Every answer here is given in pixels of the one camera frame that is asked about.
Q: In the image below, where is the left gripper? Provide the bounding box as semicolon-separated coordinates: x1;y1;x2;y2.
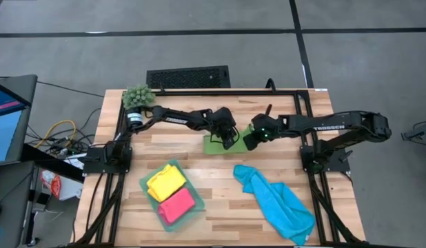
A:
210;124;239;150

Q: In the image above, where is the green microfiber towel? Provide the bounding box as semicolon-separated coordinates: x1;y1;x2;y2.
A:
203;124;256;156

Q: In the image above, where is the teal translucent plastic bin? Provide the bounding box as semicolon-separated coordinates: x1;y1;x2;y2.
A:
139;158;206;234

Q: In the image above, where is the yellow microfiber towel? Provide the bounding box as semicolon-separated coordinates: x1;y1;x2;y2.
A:
146;163;187;203

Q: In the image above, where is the blue microfiber towel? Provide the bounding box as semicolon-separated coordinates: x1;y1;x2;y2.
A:
232;164;316;247

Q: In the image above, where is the pink microfiber towel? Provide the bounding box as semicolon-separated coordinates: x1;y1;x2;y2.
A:
157;187;196;225

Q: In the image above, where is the black perforated floor panel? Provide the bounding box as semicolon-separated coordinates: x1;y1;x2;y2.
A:
145;65;232;90

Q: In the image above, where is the green succulent plant woven pot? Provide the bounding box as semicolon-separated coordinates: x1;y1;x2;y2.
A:
121;83;156;110

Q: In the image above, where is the red plastic bag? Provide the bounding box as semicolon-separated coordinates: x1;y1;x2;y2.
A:
40;170;62;199

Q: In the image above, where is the large black monitor screen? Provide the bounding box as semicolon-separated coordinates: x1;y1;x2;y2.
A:
0;74;39;167

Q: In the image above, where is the black side desk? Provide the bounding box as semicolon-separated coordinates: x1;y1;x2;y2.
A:
0;143;85;248

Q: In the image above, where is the right arm wrist camera box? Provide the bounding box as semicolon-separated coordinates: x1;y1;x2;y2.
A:
243;133;261;152

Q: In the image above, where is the arm wrist camera box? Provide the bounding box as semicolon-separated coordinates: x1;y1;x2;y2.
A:
243;133;261;152
214;106;237;130

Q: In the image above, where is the left arm wrist camera box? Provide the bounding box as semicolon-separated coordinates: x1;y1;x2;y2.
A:
214;106;237;130

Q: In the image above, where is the black aluminium table frame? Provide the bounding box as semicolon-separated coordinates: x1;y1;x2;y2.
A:
70;87;369;248

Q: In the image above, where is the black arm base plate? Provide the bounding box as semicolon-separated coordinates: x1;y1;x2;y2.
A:
82;146;133;175
300;144;351;173

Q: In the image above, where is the yellow floor cable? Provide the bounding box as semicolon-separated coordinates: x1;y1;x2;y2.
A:
34;119;77;149

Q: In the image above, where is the black floor cable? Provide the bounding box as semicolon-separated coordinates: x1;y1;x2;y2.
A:
36;81;105;99

